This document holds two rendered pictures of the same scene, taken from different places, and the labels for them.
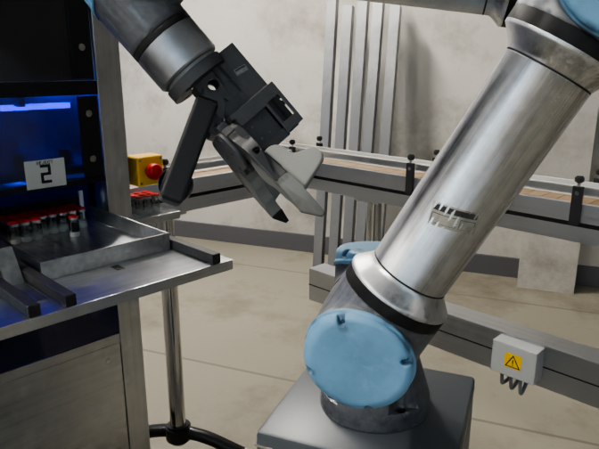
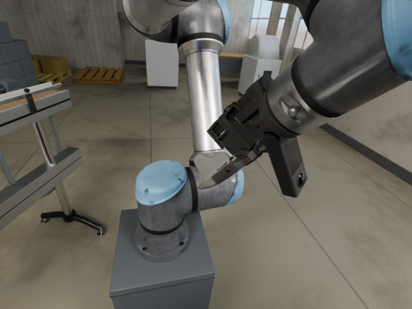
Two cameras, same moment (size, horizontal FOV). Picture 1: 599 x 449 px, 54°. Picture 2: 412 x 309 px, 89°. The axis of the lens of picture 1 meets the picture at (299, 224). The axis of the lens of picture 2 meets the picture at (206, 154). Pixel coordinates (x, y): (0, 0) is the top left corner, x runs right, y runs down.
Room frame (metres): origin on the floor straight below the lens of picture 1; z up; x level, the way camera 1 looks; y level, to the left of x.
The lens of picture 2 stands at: (0.88, 0.26, 1.31)
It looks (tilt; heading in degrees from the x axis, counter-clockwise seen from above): 31 degrees down; 232
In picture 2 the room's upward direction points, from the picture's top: 6 degrees clockwise
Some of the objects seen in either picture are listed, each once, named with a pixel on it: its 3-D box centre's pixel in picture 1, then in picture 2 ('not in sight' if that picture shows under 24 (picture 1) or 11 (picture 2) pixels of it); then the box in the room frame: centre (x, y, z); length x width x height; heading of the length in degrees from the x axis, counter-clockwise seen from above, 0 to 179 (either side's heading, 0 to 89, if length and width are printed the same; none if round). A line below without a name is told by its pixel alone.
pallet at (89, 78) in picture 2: not in sight; (101, 75); (-0.17, -5.53, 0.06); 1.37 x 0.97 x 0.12; 68
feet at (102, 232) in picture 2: not in sight; (70, 219); (0.99, -1.06, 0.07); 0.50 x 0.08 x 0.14; 135
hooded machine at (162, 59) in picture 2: not in sight; (162, 53); (-1.28, -4.47, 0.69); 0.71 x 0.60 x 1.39; 159
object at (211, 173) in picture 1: (204, 175); not in sight; (1.73, 0.28, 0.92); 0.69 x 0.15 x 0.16; 135
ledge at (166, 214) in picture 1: (143, 214); not in sight; (1.47, 0.40, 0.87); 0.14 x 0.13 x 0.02; 45
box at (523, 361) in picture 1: (517, 358); not in sight; (1.38, -0.57, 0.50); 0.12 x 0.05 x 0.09; 45
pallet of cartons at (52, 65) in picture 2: not in sight; (41, 69); (0.98, -5.60, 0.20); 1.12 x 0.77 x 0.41; 68
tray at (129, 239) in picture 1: (70, 237); not in sight; (1.17, 0.48, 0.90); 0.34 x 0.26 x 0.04; 45
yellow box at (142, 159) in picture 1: (143, 168); not in sight; (1.43, 0.38, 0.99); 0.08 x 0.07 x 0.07; 45
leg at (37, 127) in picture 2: not in sight; (54, 175); (0.99, -1.06, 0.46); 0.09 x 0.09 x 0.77; 45
